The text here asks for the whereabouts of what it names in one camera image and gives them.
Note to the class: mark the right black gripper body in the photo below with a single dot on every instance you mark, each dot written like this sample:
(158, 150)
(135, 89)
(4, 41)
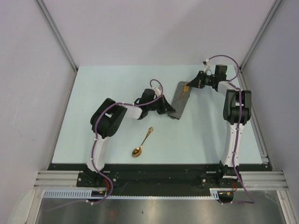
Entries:
(209, 80)

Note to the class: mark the grey cloth napkin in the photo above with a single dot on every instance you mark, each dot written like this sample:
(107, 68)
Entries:
(177, 103)

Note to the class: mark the gold fork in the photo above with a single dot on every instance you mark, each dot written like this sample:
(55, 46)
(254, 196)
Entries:
(185, 89)

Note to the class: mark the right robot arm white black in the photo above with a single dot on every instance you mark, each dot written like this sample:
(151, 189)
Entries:
(236, 113)

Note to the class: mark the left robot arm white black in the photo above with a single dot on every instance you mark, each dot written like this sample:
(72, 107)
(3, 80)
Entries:
(108, 118)

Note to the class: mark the gold spoon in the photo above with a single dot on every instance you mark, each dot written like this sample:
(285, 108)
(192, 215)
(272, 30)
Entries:
(137, 151)

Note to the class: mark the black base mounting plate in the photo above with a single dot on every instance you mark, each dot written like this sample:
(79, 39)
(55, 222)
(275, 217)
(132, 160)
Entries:
(150, 179)

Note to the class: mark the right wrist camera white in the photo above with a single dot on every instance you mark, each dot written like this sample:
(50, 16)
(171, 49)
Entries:
(206, 65)

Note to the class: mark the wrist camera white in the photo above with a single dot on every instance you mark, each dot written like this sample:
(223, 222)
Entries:
(206, 65)
(158, 90)

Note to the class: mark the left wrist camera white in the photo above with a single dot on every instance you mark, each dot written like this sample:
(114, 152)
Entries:
(158, 90)

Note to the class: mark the right aluminium frame post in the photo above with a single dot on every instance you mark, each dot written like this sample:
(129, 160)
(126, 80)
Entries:
(262, 30)

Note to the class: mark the aluminium frame post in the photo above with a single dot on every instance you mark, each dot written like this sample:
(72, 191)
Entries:
(56, 33)
(262, 30)

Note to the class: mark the right aluminium side rail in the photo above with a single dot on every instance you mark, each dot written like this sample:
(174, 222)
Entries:
(255, 125)

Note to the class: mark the front aluminium frame rail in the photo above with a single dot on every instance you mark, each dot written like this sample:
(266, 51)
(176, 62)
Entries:
(252, 180)

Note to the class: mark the left aluminium frame post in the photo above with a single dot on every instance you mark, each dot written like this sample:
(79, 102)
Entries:
(56, 33)

